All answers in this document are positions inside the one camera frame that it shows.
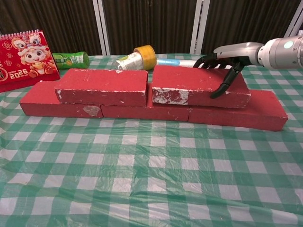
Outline clear bottle white label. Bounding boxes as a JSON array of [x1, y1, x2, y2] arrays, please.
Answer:
[[116, 52, 145, 71]]

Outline green drink bottle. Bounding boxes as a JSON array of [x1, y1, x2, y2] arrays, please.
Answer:
[[52, 51, 90, 70]]

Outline plastic bag roll blue band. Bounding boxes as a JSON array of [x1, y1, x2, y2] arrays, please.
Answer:
[[155, 59, 202, 68]]

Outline red foam brick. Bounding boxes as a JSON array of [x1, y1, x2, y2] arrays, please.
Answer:
[[188, 89, 289, 131], [19, 81, 104, 119], [54, 68, 149, 107], [100, 83, 191, 122], [151, 65, 251, 109]]

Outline white partition frame post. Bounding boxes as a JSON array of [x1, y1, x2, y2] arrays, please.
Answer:
[[92, 0, 112, 55], [285, 0, 303, 38], [190, 0, 210, 55]]

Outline green checked tablecloth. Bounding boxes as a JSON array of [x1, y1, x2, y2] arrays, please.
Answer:
[[0, 53, 303, 227]]

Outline red spiral desk calendar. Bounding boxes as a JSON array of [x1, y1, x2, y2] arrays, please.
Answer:
[[0, 29, 61, 93]]

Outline yellow tape roll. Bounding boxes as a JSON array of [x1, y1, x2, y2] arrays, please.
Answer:
[[133, 44, 157, 71]]

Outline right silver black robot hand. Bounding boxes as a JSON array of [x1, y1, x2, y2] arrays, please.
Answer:
[[193, 42, 265, 99]]

